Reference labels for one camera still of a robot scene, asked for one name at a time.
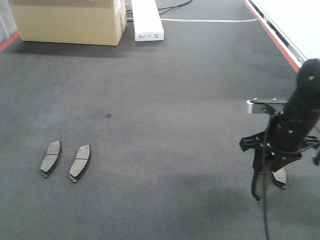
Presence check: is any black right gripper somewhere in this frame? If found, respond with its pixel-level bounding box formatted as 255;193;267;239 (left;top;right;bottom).
239;58;320;198

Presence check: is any brake pad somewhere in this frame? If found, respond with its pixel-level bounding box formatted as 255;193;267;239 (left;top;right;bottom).
69;144;91;183
40;140;62;178
271;167;287;190
251;148;271;201

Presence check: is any dark grey conveyor belt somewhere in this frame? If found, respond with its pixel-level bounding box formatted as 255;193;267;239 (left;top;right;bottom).
0;0;320;240

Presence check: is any long white carton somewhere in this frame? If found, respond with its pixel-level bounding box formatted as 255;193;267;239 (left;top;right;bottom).
131;0;165;42

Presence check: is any brown cardboard box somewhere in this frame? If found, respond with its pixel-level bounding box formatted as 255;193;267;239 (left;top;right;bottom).
8;0;127;46

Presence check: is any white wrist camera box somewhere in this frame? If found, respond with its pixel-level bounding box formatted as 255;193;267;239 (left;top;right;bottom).
246;98;287;115

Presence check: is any red conveyor side rail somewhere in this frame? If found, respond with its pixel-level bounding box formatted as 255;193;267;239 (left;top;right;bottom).
243;0;302;73

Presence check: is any black cable behind carton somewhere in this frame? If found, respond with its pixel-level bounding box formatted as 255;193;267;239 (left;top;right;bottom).
126;0;193;13

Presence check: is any red conveyor left rail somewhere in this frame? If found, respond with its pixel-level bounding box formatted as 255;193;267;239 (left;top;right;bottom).
0;30;20;52

